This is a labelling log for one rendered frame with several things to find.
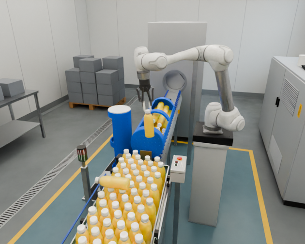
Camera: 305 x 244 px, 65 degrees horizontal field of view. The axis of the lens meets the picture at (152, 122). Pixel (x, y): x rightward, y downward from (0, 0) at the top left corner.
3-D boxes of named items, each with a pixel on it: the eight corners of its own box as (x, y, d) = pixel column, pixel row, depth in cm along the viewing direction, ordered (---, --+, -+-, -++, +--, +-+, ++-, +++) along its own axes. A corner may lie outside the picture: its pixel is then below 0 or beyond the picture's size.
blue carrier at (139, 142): (176, 119, 279) (173, 95, 268) (165, 158, 200) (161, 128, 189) (152, 120, 285) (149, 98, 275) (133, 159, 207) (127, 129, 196)
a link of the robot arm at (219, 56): (229, 120, 222) (249, 128, 205) (217, 129, 217) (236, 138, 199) (214, 40, 182) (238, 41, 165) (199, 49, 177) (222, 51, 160)
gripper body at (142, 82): (151, 77, 168) (152, 90, 171) (139, 78, 170) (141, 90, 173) (148, 79, 161) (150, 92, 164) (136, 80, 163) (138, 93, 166)
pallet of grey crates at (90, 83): (126, 101, 639) (123, 56, 591) (114, 112, 568) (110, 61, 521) (85, 98, 668) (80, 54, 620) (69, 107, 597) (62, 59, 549)
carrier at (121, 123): (128, 161, 345) (109, 167, 332) (125, 104, 310) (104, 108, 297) (136, 171, 322) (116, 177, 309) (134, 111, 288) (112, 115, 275)
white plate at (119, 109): (125, 103, 309) (125, 104, 310) (104, 107, 297) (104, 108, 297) (134, 110, 287) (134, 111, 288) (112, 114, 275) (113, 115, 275)
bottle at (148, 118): (156, 134, 181) (154, 112, 175) (150, 138, 176) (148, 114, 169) (148, 132, 186) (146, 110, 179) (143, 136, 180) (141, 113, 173)
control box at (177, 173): (186, 167, 184) (186, 156, 179) (184, 183, 166) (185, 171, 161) (173, 165, 185) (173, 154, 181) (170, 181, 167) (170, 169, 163)
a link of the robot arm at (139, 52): (132, 70, 165) (142, 72, 154) (129, 47, 159) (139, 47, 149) (145, 68, 170) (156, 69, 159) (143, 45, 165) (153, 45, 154)
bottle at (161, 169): (158, 182, 182) (158, 161, 175) (166, 185, 179) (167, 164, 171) (153, 187, 177) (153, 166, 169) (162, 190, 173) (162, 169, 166)
